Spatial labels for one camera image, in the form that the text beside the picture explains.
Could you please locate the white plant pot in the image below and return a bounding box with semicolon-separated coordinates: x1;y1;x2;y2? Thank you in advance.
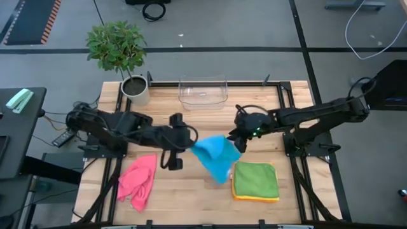
120;74;151;107

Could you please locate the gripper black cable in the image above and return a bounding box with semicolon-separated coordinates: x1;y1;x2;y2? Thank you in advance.
235;104;271;120
160;125;200;170

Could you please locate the grey metal table foot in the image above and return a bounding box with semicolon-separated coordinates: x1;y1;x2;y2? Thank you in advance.
324;0;387;11

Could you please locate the black side desk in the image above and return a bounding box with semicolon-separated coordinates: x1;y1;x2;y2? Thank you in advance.
0;87;48;181

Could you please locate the mint green stapler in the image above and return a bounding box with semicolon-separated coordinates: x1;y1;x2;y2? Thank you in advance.
5;88;35;115

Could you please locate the black power adapter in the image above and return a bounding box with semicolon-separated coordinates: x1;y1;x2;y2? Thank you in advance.
51;129;77;148

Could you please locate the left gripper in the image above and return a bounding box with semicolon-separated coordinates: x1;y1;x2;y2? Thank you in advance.
160;125;196;171

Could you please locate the coiled black cable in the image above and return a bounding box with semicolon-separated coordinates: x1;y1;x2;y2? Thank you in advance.
141;0;167;23

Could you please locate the black tablet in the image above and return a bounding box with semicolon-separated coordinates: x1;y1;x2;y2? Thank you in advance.
0;135;11;167

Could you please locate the orange microfiber towel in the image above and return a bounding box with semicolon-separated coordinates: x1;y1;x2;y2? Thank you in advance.
233;195;280;204

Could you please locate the black cabinet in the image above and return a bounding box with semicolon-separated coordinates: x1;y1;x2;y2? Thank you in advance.
361;59;407;112

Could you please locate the green leafy plant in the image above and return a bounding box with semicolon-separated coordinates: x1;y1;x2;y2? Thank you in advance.
85;20;148;80

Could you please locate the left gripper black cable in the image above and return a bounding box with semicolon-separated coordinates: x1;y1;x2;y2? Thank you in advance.
160;125;200;170

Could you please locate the white floor cable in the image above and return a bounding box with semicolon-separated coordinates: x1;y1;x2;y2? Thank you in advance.
344;0;407;61

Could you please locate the black orange-striped floor mat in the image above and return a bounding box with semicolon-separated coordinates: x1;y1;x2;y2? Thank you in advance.
2;0;63;46

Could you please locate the green microfiber towel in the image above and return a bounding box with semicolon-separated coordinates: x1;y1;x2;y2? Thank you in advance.
234;161;277;198

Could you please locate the black desk foot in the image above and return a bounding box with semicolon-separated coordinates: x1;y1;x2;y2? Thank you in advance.
20;151;85;186

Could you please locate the pink microfiber towel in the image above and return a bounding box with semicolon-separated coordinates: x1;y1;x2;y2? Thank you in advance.
116;154;158;213

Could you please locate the clear plastic bin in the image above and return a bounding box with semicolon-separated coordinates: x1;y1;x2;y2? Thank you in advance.
177;74;229;111

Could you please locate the black box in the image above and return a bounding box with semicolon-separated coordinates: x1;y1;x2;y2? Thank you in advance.
124;0;172;6

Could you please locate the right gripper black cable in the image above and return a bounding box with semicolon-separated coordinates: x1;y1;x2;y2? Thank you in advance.
235;104;271;120

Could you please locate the yellow microfiber towel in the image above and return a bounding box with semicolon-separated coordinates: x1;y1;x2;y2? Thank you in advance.
231;162;280;202

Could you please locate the blue microfiber towel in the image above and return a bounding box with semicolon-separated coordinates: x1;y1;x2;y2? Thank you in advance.
190;134;242;184

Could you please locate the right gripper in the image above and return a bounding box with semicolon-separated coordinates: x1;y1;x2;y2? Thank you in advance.
226;111;275;154

